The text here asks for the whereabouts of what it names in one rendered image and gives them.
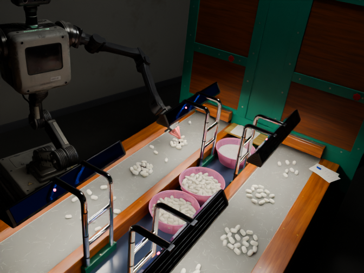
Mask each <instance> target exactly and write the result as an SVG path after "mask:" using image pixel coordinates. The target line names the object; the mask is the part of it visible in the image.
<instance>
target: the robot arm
mask: <svg viewBox="0 0 364 273"><path fill-rule="evenodd" d="M74 26H76V25H74ZM76 27H77V29H78V30H79V34H80V35H79V40H78V42H77V44H75V45H74V46H72V47H74V48H78V47H79V45H80V46H81V45H84V48H85V50H86V51H88V52H89V53H91V54H94V53H98V52H100V51H106V52H109V53H114V54H118V55H123V56H127V57H131V58H133V59H134V61H135V63H136V69H137V72H139V73H141V74H142V77H143V80H144V83H145V86H146V89H147V92H148V96H149V102H150V104H149V106H150V108H151V112H152V113H153V114H155V115H157V114H158V115H159V117H160V116H161V115H162V114H163V113H164V112H166V111H168V110H169V109H171V107H170V106H165V105H164V104H163V101H162V100H161V98H160V96H159V95H158V92H157V89H156V87H155V84H154V81H153V77H152V74H151V71H150V64H151V61H150V58H149V57H148V56H147V55H145V54H144V52H143V51H142V50H141V49H140V48H139V47H137V48H130V47H125V46H122V45H119V44H115V43H110V42H107V41H106V39H105V38H104V37H101V36H100V35H98V34H92V36H91V35H88V34H87V33H84V32H83V29H82V28H80V27H78V26H76ZM179 123H180V122H179V121H178V122H176V123H174V124H172V125H171V126H170V127H167V129H166V130H164V132H167V131H168V130H170V131H169V133H170V134H171V135H173V136H175V137H176V138H178V139H181V136H180V129H179V126H178V125H177V124H179ZM176 125H177V126H176Z"/></svg>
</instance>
